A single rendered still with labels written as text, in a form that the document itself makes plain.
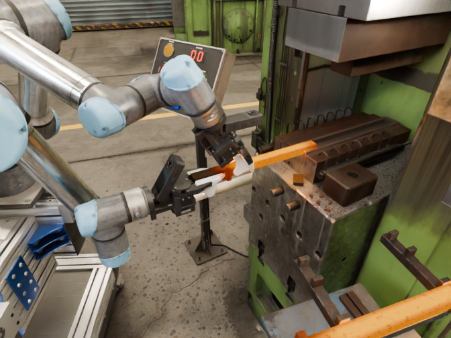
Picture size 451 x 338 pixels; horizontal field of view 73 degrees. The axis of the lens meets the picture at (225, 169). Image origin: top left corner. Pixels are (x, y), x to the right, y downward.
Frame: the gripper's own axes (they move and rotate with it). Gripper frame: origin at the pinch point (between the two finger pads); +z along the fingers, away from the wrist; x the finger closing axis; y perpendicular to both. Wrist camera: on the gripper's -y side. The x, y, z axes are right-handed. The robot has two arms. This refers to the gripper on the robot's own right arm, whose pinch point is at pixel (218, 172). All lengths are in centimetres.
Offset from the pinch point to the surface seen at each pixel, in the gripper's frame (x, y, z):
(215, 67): -42.9, -13.8, 20.8
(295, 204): 9.5, 12.1, 20.3
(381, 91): -11, -6, 76
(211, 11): -452, 24, 221
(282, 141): -8.8, 2.1, 27.9
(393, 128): 4, 1, 65
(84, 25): -807, 85, 52
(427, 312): 50, -1, 11
